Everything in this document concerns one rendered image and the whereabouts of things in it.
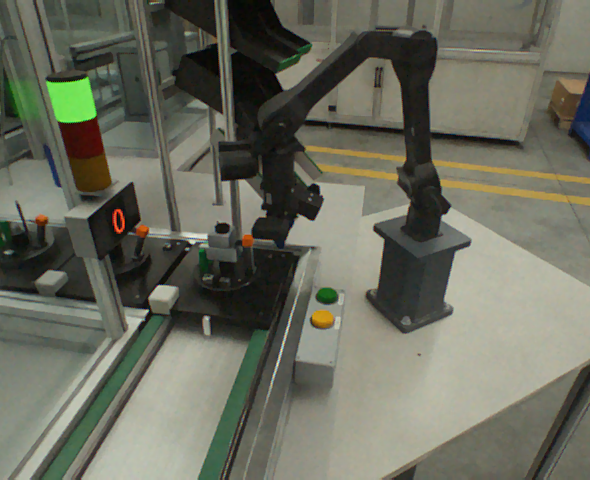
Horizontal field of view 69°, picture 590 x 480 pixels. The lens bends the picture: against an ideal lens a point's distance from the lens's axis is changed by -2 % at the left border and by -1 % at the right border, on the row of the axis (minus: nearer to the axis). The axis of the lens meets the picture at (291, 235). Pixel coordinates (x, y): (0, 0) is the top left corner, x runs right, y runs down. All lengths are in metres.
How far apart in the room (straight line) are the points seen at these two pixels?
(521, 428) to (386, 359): 1.20
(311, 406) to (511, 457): 1.23
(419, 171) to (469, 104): 4.03
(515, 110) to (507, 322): 3.95
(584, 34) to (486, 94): 4.84
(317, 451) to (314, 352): 0.16
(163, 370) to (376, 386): 0.39
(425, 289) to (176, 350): 0.51
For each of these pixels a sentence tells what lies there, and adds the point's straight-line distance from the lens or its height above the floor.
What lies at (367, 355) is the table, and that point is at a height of 0.86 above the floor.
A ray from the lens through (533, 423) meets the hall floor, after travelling 2.09.
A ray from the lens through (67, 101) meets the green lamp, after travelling 0.63.
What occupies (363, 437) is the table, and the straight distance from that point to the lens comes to 0.81.
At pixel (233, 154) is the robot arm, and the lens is 0.74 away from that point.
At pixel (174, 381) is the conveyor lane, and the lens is 0.82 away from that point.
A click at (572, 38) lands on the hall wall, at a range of 9.49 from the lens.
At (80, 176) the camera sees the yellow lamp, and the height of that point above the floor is 1.28.
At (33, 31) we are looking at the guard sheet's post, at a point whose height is 1.47.
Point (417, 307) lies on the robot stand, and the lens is 0.97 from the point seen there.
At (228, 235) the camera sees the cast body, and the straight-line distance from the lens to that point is 0.85.
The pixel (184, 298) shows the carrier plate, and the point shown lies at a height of 0.97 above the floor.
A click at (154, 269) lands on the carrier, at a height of 0.97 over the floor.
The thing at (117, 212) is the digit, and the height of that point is 1.22.
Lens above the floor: 1.53
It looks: 32 degrees down
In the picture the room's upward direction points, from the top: straight up
